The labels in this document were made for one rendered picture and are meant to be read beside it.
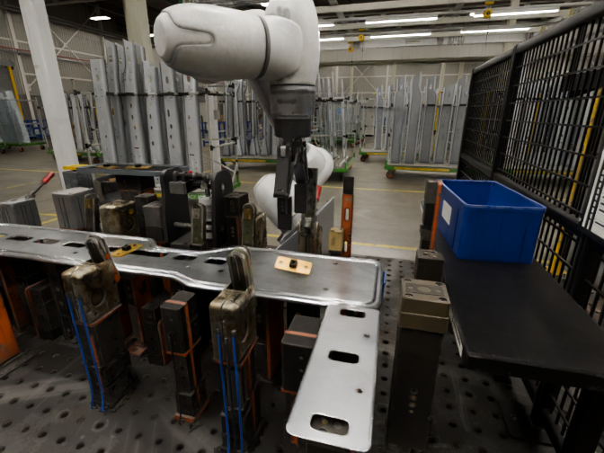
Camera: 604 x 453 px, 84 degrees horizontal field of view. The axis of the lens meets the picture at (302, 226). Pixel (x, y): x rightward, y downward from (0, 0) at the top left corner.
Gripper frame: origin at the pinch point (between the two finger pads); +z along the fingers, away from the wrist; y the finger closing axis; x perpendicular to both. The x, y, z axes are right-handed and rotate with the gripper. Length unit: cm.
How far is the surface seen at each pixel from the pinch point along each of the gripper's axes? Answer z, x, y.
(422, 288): 8.0, 27.2, 12.9
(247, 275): 7.2, -3.8, 17.3
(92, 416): 44, -41, 24
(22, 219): 14, -102, -14
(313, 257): 13.8, 2.8, -8.2
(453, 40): -228, 171, -1137
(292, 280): 13.8, 1.2, 5.2
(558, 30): -39, 55, -31
